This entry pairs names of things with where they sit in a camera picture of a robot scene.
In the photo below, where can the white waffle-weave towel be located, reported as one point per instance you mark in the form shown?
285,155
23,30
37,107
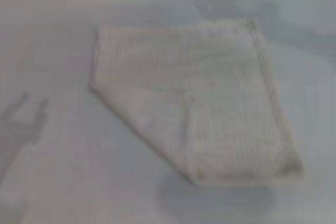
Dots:
189,90

